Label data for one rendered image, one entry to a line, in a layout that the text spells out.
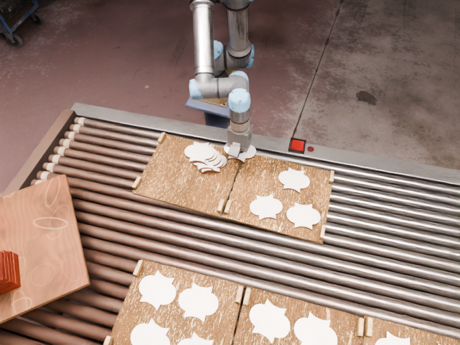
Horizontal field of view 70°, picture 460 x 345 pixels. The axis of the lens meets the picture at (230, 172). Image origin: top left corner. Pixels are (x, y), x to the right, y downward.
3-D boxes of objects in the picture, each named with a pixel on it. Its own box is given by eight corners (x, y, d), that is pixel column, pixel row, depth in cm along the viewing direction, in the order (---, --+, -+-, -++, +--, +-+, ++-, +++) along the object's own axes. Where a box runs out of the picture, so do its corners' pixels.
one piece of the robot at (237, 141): (219, 133, 121) (221, 159, 135) (241, 139, 119) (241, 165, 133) (231, 110, 127) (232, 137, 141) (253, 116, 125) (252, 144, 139)
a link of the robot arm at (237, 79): (218, 70, 124) (218, 90, 118) (248, 68, 123) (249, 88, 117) (220, 85, 130) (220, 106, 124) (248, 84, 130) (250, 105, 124)
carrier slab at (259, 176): (245, 154, 157) (245, 152, 155) (333, 174, 149) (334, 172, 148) (222, 218, 138) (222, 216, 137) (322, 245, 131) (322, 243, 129)
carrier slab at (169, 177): (164, 135, 164) (163, 133, 163) (244, 154, 157) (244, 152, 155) (132, 194, 146) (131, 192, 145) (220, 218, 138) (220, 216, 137)
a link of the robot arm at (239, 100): (250, 85, 116) (251, 102, 111) (249, 107, 125) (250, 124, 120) (228, 85, 116) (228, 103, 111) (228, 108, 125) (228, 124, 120)
